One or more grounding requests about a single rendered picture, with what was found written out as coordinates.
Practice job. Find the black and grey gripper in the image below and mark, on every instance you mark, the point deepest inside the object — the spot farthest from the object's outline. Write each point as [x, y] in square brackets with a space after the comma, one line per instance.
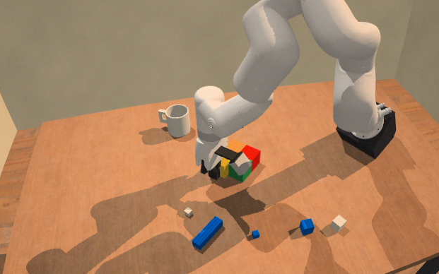
[204, 155]

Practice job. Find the yellow cube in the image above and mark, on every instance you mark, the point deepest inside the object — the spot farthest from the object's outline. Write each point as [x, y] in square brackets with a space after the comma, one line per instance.
[224, 168]

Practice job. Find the grey mug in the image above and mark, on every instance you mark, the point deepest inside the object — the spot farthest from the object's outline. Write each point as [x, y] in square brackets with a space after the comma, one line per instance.
[176, 127]

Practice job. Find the red cube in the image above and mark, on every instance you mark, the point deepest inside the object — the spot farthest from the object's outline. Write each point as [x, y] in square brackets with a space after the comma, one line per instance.
[252, 154]

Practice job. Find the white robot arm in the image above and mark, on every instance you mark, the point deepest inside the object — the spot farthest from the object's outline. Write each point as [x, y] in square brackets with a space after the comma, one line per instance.
[274, 51]

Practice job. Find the green cube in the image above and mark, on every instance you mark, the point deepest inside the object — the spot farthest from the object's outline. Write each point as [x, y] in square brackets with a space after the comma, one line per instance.
[232, 173]

